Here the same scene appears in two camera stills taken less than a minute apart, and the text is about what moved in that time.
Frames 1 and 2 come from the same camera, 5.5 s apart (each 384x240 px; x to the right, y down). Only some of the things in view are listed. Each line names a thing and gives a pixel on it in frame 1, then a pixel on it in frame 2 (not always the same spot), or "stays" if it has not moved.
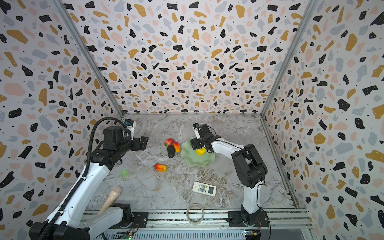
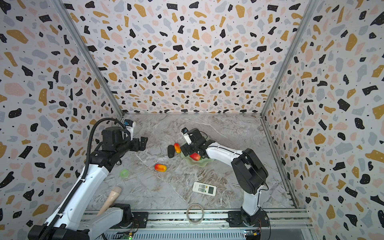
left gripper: [136, 146] stays
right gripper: [198, 142] to [192, 146]
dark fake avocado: [171, 151] stays
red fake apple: [169, 141] to [195, 156]
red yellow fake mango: [177, 147] stays
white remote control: [204, 188] stays
